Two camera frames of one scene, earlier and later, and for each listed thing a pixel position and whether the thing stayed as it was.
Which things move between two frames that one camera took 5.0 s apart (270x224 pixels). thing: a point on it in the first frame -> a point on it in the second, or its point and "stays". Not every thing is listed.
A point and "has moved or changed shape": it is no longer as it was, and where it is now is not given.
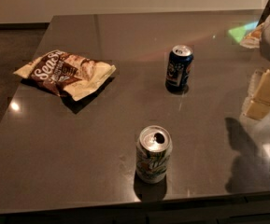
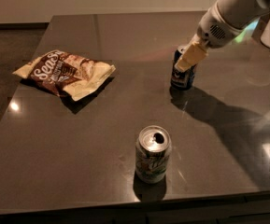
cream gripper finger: x=268 y=86 -> x=194 y=53
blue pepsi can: x=179 y=65 has moved or changed shape
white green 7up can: x=154 y=147 stays
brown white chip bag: x=74 y=76 stays
